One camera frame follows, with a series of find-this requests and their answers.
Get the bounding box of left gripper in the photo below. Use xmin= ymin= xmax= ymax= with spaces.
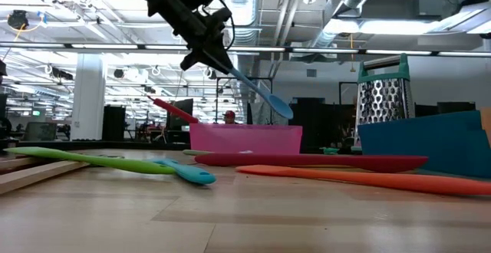
xmin=147 ymin=0 xmax=236 ymax=76

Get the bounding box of red slotted spoon metal shaft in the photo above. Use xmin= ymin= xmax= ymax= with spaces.
xmin=147 ymin=94 xmax=200 ymax=124

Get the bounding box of large blue silicone spoon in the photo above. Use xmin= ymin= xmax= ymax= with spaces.
xmin=229 ymin=67 xmax=295 ymax=120

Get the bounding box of blue silicone spatula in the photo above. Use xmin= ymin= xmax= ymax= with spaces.
xmin=151 ymin=157 xmax=218 ymax=186

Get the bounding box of green silicone spatula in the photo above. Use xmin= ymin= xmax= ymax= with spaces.
xmin=3 ymin=146 xmax=177 ymax=176

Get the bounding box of orange silicone spatula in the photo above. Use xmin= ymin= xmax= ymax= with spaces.
xmin=236 ymin=164 xmax=491 ymax=197

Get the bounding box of black room monitor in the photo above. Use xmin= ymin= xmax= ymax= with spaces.
xmin=165 ymin=98 xmax=195 ymax=131

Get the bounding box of pink translucent plastic bin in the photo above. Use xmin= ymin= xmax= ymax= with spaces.
xmin=189 ymin=123 xmax=303 ymax=156

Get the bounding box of black cabinet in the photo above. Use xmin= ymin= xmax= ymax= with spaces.
xmin=101 ymin=105 xmax=127 ymax=142

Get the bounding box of teal and steel box grater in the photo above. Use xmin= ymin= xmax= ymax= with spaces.
xmin=354 ymin=52 xmax=416 ymax=146

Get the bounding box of white building column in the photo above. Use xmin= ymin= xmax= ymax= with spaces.
xmin=70 ymin=53 xmax=107 ymax=142

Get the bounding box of black partition screen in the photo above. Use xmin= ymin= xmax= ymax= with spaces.
xmin=287 ymin=97 xmax=358 ymax=154

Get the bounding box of low black partition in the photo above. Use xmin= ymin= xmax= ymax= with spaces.
xmin=414 ymin=101 xmax=476 ymax=118

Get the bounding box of blue plastic bin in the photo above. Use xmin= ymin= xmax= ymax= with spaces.
xmin=357 ymin=110 xmax=491 ymax=179

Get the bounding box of office chair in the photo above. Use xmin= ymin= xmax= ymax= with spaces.
xmin=22 ymin=121 xmax=58 ymax=142

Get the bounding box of orange plastic bin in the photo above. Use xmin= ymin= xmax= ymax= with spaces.
xmin=480 ymin=107 xmax=491 ymax=146

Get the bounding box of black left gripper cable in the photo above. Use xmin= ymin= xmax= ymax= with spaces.
xmin=214 ymin=0 xmax=236 ymax=51

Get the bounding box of yellow hanging cord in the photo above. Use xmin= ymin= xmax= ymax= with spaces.
xmin=348 ymin=33 xmax=356 ymax=73

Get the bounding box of black aluminium table frame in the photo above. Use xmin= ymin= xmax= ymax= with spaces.
xmin=0 ymin=140 xmax=191 ymax=151

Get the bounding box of black ceiling cable reel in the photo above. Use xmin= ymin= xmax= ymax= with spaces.
xmin=6 ymin=9 xmax=31 ymax=31

